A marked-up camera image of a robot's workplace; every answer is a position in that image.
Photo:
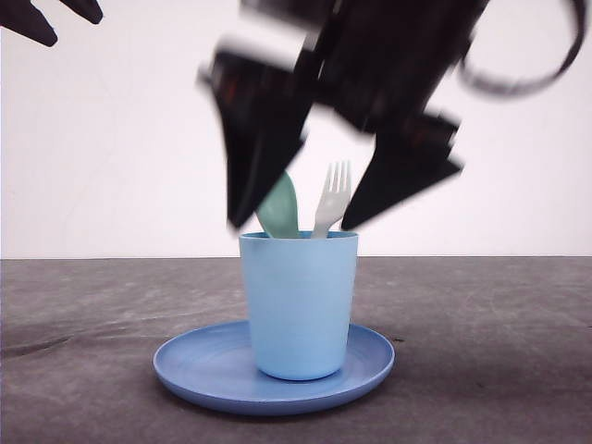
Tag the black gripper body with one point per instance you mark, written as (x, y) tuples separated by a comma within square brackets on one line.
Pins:
[(373, 62)]

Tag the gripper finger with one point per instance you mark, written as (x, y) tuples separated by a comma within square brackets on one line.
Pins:
[(87, 9)]

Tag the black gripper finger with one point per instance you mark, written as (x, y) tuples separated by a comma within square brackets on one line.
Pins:
[(409, 158), (23, 18), (254, 139)]

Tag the white plastic fork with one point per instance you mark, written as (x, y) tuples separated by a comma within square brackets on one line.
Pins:
[(334, 199)]

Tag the mint green plastic spoon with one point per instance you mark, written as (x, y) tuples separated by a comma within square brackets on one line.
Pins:
[(278, 212)]

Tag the light blue plastic cup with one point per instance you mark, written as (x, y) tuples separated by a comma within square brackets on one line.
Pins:
[(299, 295)]

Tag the blue plastic plate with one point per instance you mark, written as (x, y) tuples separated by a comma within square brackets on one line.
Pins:
[(213, 367)]

